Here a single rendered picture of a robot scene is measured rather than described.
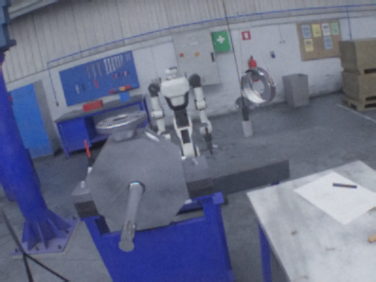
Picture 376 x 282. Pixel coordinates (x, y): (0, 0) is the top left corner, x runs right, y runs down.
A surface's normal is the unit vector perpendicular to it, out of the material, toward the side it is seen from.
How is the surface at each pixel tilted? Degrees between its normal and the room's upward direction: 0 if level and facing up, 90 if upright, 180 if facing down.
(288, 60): 90
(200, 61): 90
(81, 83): 90
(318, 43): 90
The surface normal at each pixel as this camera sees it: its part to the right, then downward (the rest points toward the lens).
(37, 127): 0.06, 0.29
